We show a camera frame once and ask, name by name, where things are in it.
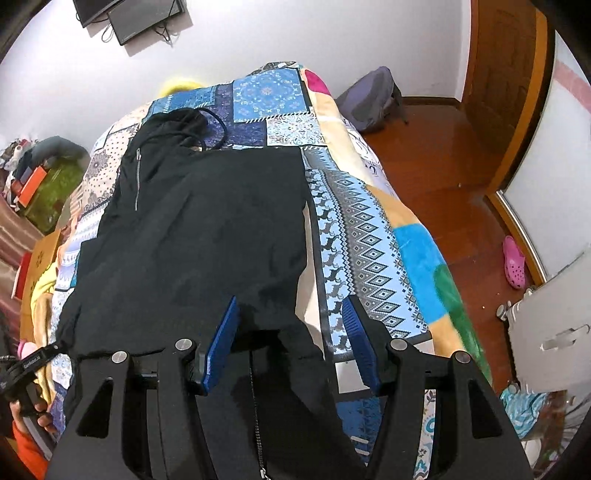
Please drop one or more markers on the grey backpack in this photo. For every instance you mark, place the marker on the grey backpack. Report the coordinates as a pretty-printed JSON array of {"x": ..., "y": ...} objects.
[{"x": 373, "y": 99}]

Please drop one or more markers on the white wardrobe door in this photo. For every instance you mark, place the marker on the white wardrobe door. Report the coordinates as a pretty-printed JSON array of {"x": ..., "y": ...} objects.
[{"x": 565, "y": 152}]

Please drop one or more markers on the grey cloth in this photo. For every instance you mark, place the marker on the grey cloth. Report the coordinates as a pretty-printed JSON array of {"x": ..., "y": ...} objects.
[{"x": 57, "y": 146}]

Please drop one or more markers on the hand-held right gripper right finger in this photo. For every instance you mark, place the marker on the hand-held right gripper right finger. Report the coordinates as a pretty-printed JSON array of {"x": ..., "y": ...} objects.
[{"x": 364, "y": 348}]

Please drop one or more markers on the brown satin cloth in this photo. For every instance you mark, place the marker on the brown satin cloth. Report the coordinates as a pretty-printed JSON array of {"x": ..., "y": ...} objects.
[{"x": 14, "y": 249}]

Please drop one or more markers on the person's left forearm orange sleeve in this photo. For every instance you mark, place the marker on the person's left forearm orange sleeve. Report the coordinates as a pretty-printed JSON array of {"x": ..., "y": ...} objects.
[{"x": 28, "y": 450}]

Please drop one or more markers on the pink clog shoe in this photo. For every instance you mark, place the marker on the pink clog shoe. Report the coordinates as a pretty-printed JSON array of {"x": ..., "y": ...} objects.
[{"x": 513, "y": 264}]

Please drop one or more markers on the wooden door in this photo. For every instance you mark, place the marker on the wooden door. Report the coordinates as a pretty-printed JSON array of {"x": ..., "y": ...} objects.
[{"x": 503, "y": 83}]

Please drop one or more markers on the patchwork printed blanket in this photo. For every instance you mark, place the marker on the patchwork printed blanket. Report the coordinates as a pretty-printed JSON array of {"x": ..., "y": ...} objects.
[{"x": 369, "y": 230}]

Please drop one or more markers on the black zippered garment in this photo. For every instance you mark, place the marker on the black zippered garment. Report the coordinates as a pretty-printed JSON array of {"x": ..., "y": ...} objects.
[{"x": 194, "y": 230}]

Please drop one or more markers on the small pink object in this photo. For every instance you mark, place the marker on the small pink object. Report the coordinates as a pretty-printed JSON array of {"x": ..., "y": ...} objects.
[{"x": 24, "y": 348}]

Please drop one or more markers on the black wall monitor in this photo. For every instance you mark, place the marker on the black wall monitor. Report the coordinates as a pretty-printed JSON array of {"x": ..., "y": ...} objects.
[
  {"x": 147, "y": 18},
  {"x": 94, "y": 10}
]

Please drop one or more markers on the yellow pillow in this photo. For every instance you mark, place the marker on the yellow pillow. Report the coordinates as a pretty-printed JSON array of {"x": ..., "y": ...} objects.
[{"x": 181, "y": 87}]

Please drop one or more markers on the cardboard box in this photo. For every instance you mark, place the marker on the cardboard box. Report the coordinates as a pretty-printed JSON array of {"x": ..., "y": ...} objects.
[{"x": 42, "y": 265}]

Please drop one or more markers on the red book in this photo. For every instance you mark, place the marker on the red book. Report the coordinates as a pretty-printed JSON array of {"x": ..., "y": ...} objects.
[{"x": 22, "y": 279}]

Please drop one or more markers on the yellow cloth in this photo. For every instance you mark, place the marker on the yellow cloth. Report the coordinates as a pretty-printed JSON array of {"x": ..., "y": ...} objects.
[{"x": 42, "y": 300}]

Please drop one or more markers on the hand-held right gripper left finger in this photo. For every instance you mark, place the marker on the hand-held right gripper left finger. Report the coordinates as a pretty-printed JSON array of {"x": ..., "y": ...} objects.
[{"x": 220, "y": 344}]

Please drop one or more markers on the person's left hand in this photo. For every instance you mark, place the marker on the person's left hand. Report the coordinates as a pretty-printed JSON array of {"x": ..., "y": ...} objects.
[{"x": 40, "y": 417}]

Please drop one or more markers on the light blue patterned cloth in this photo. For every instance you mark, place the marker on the light blue patterned cloth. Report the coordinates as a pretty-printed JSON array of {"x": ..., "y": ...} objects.
[{"x": 524, "y": 410}]

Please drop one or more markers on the orange box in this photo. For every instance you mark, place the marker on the orange box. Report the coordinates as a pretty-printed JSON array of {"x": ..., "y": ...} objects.
[{"x": 31, "y": 183}]

